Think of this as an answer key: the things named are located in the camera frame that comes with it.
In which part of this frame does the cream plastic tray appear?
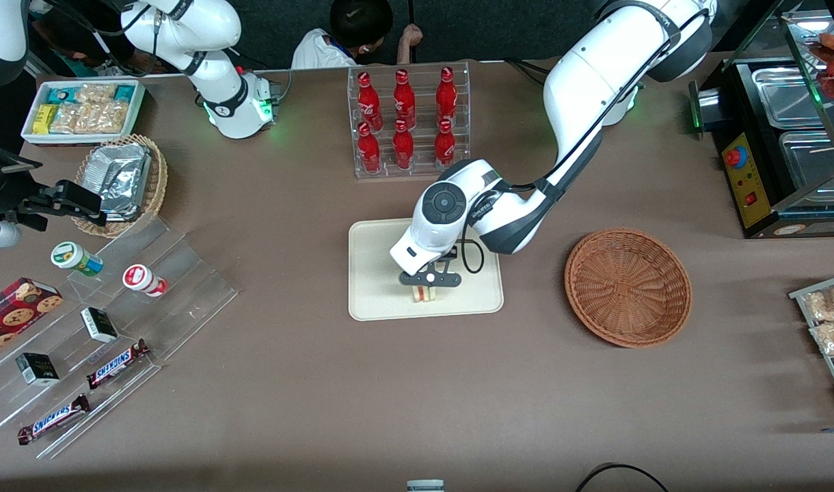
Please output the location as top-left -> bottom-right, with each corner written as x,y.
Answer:
348,216 -> 505,322

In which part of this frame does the red cookie box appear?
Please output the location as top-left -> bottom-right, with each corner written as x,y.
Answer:
0,277 -> 64,364

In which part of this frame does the brown round wicker basket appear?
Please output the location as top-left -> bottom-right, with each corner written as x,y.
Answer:
564,228 -> 692,349

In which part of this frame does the white snack tray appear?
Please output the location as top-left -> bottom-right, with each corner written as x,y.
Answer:
21,79 -> 146,146

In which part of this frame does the person with black hair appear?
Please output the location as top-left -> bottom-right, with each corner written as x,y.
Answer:
291,0 -> 425,70

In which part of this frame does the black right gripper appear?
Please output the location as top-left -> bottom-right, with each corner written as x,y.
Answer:
0,137 -> 108,232

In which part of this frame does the clear acrylic step shelf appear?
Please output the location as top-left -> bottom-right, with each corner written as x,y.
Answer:
0,215 -> 239,460

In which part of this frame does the red lid yogurt cup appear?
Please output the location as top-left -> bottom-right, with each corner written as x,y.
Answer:
122,264 -> 169,298

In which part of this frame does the green lid yogurt cup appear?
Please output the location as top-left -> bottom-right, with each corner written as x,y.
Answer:
51,241 -> 105,277

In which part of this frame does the black base cable bundle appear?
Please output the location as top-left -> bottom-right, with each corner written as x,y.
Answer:
505,57 -> 549,87

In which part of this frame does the red cola bottle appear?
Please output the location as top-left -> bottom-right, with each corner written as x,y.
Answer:
436,66 -> 458,127
392,120 -> 416,171
434,119 -> 457,169
358,71 -> 385,132
393,69 -> 417,129
358,122 -> 382,174

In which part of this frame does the small black box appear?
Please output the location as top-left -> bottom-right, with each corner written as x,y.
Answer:
15,352 -> 61,387
80,307 -> 120,344

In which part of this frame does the light wicker basket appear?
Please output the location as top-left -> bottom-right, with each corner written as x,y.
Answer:
75,134 -> 169,238

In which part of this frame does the clear rice cracker pack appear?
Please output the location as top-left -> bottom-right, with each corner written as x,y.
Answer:
85,101 -> 130,135
50,103 -> 90,135
75,83 -> 118,105

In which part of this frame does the clear acrylic bottle rack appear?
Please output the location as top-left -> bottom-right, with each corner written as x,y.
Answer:
347,61 -> 472,180

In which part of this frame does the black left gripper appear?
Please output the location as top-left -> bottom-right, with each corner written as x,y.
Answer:
398,249 -> 463,288

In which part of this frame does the silver foil package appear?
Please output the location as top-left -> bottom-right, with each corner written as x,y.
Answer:
82,143 -> 152,221

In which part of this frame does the black floor cable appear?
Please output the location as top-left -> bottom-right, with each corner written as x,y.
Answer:
574,463 -> 671,492

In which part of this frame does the wire rack tray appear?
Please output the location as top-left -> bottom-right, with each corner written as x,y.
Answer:
789,271 -> 834,418

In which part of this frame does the stainless steel food pan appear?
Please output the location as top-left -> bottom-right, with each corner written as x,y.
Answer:
751,66 -> 834,130

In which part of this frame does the black hot food case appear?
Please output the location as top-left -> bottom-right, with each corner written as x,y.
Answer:
688,0 -> 834,240

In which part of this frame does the Snickers chocolate bar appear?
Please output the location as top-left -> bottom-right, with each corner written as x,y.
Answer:
85,339 -> 152,390
16,394 -> 92,446

